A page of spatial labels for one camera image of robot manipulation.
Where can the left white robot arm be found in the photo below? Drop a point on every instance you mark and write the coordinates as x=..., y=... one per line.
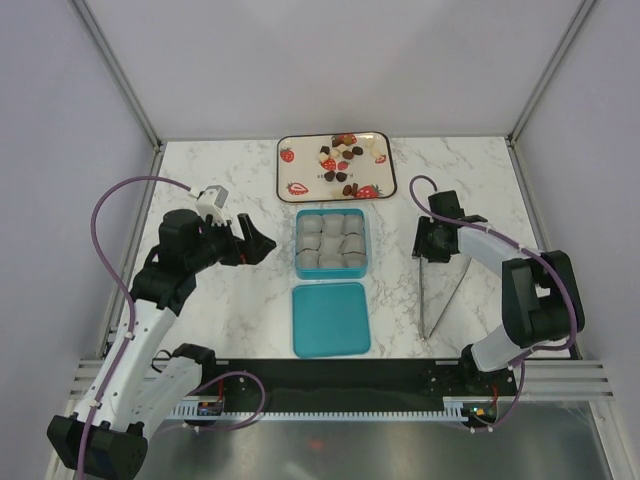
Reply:
x=108, y=433

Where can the teal tin box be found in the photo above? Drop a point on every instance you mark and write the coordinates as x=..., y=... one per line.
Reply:
x=331, y=244

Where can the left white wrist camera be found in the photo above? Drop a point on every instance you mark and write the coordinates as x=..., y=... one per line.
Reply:
x=210, y=203

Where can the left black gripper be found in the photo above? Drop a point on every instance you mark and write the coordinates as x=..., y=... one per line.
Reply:
x=251, y=250

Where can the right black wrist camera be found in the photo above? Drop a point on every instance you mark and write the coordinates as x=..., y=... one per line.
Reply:
x=446, y=204

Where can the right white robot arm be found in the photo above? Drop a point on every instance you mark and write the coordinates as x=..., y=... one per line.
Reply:
x=541, y=308

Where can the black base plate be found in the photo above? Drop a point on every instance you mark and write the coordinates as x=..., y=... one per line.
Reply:
x=365, y=384

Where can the white slotted cable duct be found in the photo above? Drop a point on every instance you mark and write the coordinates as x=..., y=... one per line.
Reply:
x=193, y=410

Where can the teal tin lid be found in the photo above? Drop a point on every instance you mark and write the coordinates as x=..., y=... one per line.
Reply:
x=330, y=320

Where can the strawberry print tray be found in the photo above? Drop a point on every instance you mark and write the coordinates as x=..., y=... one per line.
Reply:
x=307, y=166

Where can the metal tongs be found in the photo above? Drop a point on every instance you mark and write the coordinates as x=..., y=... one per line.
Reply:
x=438, y=284

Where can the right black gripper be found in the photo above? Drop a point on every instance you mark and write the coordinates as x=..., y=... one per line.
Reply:
x=420, y=246

